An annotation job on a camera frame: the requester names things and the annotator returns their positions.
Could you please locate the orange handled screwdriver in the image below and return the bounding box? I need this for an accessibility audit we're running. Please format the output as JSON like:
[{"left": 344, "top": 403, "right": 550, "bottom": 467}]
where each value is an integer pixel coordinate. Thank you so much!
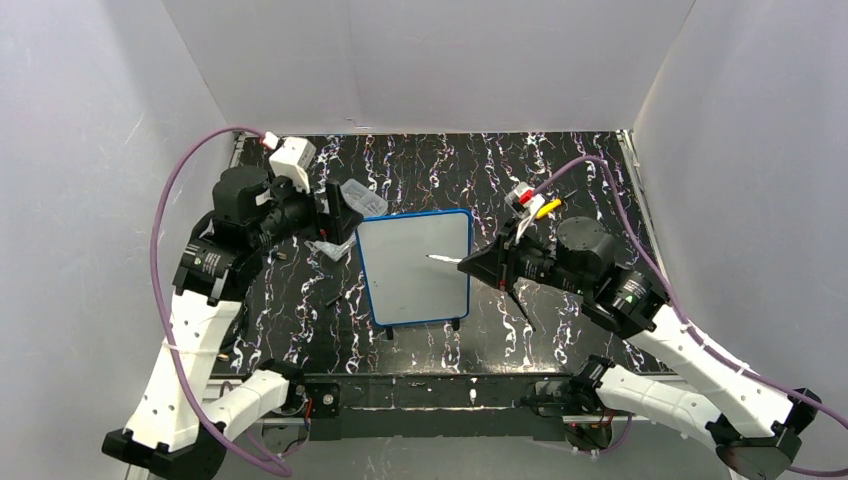
[{"left": 506, "top": 288, "right": 537, "bottom": 332}]

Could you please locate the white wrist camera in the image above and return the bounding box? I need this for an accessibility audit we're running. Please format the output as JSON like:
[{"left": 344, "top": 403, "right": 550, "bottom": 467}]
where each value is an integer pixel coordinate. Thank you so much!
[
  {"left": 269, "top": 136, "right": 316, "bottom": 194},
  {"left": 505, "top": 182, "right": 546, "bottom": 244}
]

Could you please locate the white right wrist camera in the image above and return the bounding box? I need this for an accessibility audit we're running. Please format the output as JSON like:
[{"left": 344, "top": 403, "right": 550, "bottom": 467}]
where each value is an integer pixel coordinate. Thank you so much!
[{"left": 505, "top": 182, "right": 546, "bottom": 244}]

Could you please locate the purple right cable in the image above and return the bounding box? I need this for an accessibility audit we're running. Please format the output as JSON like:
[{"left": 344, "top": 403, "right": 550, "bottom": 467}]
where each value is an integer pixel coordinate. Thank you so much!
[{"left": 529, "top": 155, "right": 848, "bottom": 478}]

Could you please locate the white marker pen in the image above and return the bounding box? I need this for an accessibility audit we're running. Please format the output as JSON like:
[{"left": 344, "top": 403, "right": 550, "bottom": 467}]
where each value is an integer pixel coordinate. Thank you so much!
[{"left": 426, "top": 254, "right": 461, "bottom": 265}]

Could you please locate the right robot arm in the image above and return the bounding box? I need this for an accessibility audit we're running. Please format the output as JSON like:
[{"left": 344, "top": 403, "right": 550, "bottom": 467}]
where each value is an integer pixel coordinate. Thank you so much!
[{"left": 457, "top": 217, "right": 815, "bottom": 479}]

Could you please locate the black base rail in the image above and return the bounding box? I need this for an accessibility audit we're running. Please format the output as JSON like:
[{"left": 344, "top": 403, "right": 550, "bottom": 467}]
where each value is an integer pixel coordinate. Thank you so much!
[{"left": 251, "top": 372, "right": 631, "bottom": 444}]

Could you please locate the yellow handled tool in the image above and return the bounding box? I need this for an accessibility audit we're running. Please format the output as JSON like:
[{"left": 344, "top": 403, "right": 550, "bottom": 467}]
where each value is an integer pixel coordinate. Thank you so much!
[{"left": 535, "top": 198, "right": 562, "bottom": 220}]

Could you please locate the clear plastic screw box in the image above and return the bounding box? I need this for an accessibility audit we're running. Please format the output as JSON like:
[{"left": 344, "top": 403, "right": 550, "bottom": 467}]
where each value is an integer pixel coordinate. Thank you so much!
[{"left": 308, "top": 179, "right": 388, "bottom": 262}]

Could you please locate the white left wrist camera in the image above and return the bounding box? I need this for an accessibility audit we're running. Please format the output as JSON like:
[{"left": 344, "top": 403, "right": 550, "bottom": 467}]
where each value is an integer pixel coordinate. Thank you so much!
[{"left": 269, "top": 136, "right": 316, "bottom": 194}]

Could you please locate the blue framed whiteboard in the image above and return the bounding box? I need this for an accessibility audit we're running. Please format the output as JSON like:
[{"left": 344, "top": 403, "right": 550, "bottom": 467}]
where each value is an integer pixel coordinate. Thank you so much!
[{"left": 356, "top": 209, "right": 474, "bottom": 328}]

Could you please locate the purple cable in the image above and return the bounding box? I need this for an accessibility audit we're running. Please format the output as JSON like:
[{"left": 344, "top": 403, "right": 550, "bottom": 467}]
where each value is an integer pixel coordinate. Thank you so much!
[
  {"left": 529, "top": 155, "right": 848, "bottom": 478},
  {"left": 150, "top": 126, "right": 296, "bottom": 478}
]

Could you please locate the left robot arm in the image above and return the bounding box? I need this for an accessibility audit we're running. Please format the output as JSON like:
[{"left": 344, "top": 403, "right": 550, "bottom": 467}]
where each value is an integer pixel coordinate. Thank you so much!
[{"left": 102, "top": 166, "right": 363, "bottom": 479}]

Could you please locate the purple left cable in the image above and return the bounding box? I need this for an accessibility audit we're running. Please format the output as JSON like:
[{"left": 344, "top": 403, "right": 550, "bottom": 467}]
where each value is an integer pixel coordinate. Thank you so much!
[{"left": 150, "top": 126, "right": 296, "bottom": 478}]

